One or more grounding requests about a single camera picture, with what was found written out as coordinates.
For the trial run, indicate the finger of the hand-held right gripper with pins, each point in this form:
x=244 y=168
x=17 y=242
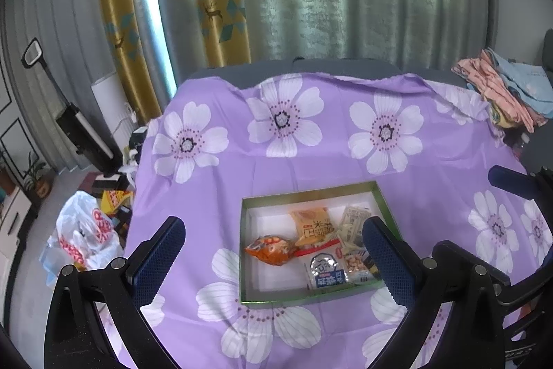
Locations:
x=510 y=181
x=531 y=278

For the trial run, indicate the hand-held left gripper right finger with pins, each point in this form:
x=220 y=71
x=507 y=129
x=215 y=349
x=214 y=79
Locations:
x=389 y=261

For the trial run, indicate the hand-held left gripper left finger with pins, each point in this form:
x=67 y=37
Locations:
x=160 y=256

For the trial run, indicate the beige snack packet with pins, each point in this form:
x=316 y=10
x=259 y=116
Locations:
x=352 y=224

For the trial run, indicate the blue white snack packet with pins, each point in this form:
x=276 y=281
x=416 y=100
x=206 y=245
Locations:
x=328 y=274

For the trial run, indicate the red striped packet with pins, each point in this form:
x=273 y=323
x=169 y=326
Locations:
x=309 y=251

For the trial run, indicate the orange yellow snack packet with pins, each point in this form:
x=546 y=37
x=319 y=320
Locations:
x=309 y=224

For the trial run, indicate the green cardboard box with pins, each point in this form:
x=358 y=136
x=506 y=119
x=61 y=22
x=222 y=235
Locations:
x=268 y=278

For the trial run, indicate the orange white puffy snack packet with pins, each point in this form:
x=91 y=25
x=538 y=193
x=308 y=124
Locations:
x=272 y=250

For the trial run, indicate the yellow box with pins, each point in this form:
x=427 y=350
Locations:
x=114 y=200

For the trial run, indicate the white plastic bag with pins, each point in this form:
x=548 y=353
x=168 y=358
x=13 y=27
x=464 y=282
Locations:
x=82 y=230

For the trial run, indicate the pile of folded clothes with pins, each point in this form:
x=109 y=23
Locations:
x=497 y=83

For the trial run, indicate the purple floral blanket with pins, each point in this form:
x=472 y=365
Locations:
x=337 y=161

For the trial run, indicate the potted plant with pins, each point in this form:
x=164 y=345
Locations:
x=43 y=187

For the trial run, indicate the grey armchair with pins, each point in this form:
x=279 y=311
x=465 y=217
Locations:
x=545 y=49

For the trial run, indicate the white cabinet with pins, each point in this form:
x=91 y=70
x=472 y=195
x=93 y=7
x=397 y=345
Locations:
x=13 y=217

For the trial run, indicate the stick vacuum cleaner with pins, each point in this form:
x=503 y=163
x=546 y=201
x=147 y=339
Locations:
x=80 y=127

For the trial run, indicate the white air purifier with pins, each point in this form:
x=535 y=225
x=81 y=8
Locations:
x=110 y=101

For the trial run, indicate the gold patterned curtain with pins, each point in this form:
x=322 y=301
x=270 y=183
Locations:
x=216 y=27

